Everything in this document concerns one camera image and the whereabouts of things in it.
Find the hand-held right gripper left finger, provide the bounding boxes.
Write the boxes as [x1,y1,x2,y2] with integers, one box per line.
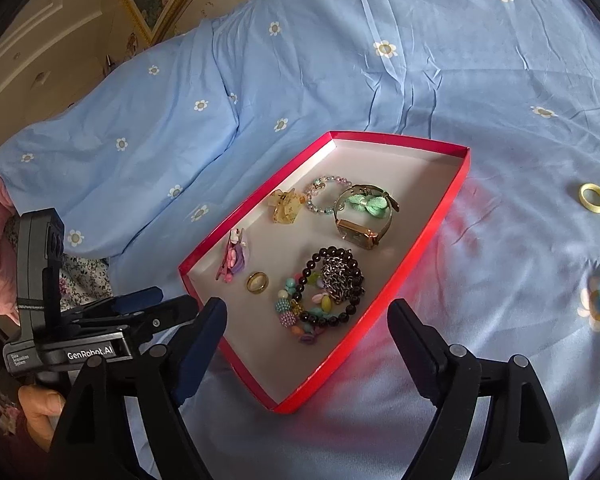
[47,297,228,480]

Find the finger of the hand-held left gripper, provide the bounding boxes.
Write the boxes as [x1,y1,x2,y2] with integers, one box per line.
[85,294,199,348]
[62,286,164,323]

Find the cream wooden headboard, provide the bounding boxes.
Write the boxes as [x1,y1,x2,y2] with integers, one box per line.
[0,0,156,166]

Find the green hair clip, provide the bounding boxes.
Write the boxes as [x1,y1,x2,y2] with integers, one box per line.
[345,194,388,219]

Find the black beaded bracelet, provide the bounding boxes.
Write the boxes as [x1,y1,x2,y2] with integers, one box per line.
[300,246,367,326]

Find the pastel beaded bracelet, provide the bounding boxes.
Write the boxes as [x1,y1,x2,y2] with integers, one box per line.
[304,175,353,213]

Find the small floral print cloth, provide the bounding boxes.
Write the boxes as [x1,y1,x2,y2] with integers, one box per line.
[0,220,113,436]

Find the colourful beaded bracelet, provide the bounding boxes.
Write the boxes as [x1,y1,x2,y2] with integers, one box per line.
[275,275,341,345]

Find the red jewelry box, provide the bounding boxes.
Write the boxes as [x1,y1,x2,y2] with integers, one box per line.
[178,131,472,415]

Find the gold wrist watch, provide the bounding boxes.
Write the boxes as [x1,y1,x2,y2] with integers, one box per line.
[334,183,401,251]

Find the blue flower print bedsheet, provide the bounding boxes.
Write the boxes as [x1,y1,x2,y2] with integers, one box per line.
[0,0,600,480]

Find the purple hair clip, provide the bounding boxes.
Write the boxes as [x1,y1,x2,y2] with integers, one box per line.
[215,229,251,283]

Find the yellow claw hair clip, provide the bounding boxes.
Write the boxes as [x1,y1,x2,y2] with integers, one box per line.
[267,187,308,223]

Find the person's left hand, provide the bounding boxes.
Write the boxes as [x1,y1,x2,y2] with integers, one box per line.
[17,384,66,453]

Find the pale yellow ring bangle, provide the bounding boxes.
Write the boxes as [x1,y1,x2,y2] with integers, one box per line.
[579,183,600,214]

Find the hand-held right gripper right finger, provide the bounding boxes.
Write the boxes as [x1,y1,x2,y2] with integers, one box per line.
[386,298,570,480]

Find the silver chain bracelet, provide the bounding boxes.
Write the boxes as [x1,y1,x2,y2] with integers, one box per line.
[321,255,365,305]

